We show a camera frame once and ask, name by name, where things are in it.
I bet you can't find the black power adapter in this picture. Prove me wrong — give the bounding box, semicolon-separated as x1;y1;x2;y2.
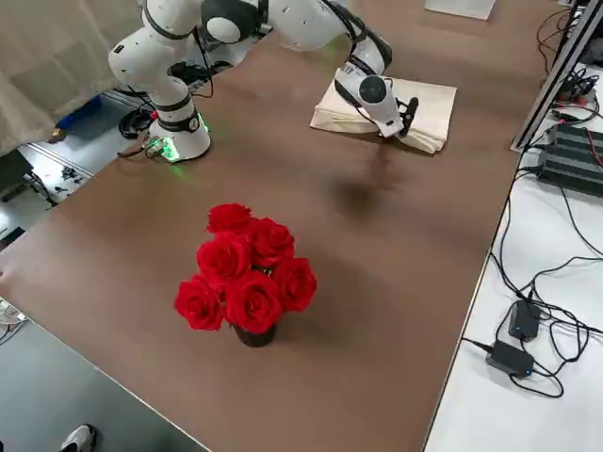
507;299;544;342
484;340;537;379

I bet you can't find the cream tablecloth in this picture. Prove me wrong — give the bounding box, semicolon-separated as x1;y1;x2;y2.
309;77;459;155

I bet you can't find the beige cloth curtain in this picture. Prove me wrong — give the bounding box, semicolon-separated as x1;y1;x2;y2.
0;0;148;156

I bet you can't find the person's white shoe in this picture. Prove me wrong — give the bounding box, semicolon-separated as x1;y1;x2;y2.
58;423;99;452

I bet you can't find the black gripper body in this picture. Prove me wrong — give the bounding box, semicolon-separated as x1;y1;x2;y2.
393;110;412;139

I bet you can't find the red artificial rose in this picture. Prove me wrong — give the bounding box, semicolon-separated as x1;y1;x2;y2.
224;271;284;335
174;275;225;332
205;202;258;234
270;257;318;313
244;217;297;265
196;234;253;283

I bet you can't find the aluminium frame post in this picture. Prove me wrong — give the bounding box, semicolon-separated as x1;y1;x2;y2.
510;0;603;153

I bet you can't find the clear plastic storage box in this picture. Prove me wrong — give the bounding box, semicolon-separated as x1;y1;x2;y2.
423;0;497;22

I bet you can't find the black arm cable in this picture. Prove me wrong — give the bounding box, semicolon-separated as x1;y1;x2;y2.
190;0;378;99

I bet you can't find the black vase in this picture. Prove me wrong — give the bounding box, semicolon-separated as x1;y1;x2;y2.
229;319;279;349

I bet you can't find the blue plastic bin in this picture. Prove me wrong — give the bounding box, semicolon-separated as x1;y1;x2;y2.
52;92;106;138

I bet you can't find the black ribbed electronics box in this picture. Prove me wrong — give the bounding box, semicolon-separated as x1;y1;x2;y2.
535;121;603;195

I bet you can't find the black cable coil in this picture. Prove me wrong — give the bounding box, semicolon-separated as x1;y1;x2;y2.
118;108;157;140

